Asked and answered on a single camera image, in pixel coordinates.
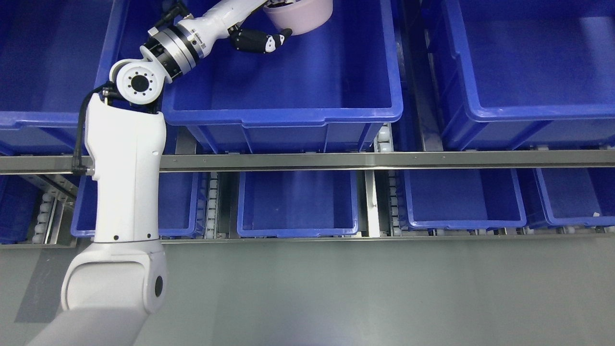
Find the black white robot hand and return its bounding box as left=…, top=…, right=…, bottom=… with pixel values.
left=181, top=0, right=294, bottom=58

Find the pink bowl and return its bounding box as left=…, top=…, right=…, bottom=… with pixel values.
left=263, top=0, right=333, bottom=35

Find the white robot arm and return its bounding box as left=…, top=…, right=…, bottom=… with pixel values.
left=29, top=0, right=201, bottom=346

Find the upper middle blue bin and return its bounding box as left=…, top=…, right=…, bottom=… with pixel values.
left=113, top=0, right=404, bottom=154

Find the blue bin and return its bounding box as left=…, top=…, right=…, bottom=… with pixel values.
left=517, top=167, right=615, bottom=229
left=0, top=0, right=127, bottom=156
left=395, top=169, right=527, bottom=231
left=421, top=0, right=615, bottom=150
left=237, top=171, right=359, bottom=238
left=70, top=173, right=209, bottom=239
left=113, top=0, right=404, bottom=154

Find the upper left blue bin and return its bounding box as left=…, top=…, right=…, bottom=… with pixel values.
left=0, top=0, right=127, bottom=156

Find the lower middle blue bin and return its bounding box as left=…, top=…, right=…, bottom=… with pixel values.
left=237, top=171, right=359, bottom=238

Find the lower left blue bin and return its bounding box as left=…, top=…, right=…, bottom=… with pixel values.
left=70, top=173, right=209, bottom=239

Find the upper right blue bin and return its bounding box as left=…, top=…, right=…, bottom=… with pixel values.
left=421, top=0, right=615, bottom=150

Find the lower far right blue bin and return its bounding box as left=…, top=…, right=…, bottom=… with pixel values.
left=517, top=167, right=615, bottom=229

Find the steel shelf rail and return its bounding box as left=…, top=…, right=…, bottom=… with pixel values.
left=0, top=150, right=615, bottom=175

